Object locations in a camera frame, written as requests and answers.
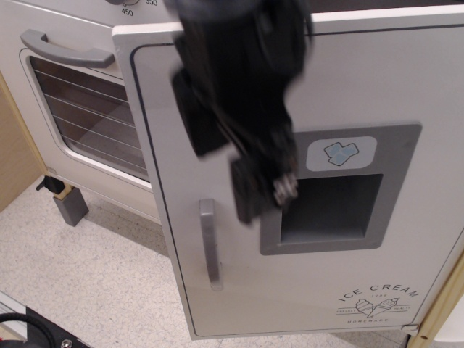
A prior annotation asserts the black clamp on leg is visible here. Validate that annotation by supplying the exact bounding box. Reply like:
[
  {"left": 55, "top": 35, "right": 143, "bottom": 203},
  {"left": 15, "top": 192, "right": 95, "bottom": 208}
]
[{"left": 36, "top": 175, "right": 65, "bottom": 195}]

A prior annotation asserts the beige wooden side post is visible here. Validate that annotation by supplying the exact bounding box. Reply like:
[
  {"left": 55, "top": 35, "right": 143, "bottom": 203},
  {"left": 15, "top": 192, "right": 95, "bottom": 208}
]
[{"left": 406, "top": 232, "right": 463, "bottom": 347}]

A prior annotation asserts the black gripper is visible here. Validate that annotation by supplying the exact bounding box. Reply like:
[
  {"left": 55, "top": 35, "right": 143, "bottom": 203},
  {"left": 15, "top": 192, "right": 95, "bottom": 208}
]
[{"left": 171, "top": 10, "right": 312, "bottom": 225}]

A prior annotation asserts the black braided cable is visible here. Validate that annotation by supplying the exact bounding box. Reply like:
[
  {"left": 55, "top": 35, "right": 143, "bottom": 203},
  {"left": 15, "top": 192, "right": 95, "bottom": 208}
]
[{"left": 0, "top": 311, "right": 55, "bottom": 348}]

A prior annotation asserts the white toy fridge door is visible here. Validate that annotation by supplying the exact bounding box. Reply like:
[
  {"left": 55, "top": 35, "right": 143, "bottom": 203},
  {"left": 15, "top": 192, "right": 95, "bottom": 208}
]
[{"left": 112, "top": 3, "right": 463, "bottom": 339}]

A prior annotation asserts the white toy oven door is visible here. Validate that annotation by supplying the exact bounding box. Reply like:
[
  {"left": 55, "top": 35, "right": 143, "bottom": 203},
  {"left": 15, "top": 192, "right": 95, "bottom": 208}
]
[{"left": 1, "top": 1, "right": 160, "bottom": 222}]

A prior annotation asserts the grey kitchen leg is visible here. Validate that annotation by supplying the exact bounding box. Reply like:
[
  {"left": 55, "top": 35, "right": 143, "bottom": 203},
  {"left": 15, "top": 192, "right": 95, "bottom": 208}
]
[{"left": 54, "top": 188, "right": 89, "bottom": 227}]

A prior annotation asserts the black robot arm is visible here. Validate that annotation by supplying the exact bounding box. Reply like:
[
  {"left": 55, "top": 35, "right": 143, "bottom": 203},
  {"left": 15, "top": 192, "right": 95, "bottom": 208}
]
[{"left": 166, "top": 1, "right": 312, "bottom": 224}]

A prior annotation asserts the light wooden side panel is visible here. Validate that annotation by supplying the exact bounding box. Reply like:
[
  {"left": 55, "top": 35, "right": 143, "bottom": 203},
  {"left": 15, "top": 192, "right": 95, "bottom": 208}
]
[{"left": 1, "top": 78, "right": 46, "bottom": 210}]

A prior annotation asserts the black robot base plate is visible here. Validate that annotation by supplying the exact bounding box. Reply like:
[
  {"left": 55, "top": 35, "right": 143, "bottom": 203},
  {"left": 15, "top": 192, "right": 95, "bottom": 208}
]
[{"left": 23, "top": 306, "right": 91, "bottom": 348}]

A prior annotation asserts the grey oven door handle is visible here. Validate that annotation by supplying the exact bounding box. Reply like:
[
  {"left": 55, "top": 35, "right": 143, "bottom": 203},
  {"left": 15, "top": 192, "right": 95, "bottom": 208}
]
[{"left": 20, "top": 29, "right": 115, "bottom": 68}]

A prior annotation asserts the grey ice dispenser panel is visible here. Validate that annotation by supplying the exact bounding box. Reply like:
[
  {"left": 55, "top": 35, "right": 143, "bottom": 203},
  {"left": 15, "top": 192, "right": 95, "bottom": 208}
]
[{"left": 260, "top": 123, "right": 422, "bottom": 255}]

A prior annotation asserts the grey oven temperature knob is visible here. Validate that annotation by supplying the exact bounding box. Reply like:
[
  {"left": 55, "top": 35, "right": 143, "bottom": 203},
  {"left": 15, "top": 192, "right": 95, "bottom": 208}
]
[{"left": 106, "top": 0, "right": 139, "bottom": 7}]

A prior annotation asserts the grey fridge door handle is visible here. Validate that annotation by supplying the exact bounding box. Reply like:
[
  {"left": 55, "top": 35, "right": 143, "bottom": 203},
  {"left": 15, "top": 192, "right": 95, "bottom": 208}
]
[{"left": 199, "top": 199, "right": 223, "bottom": 291}]

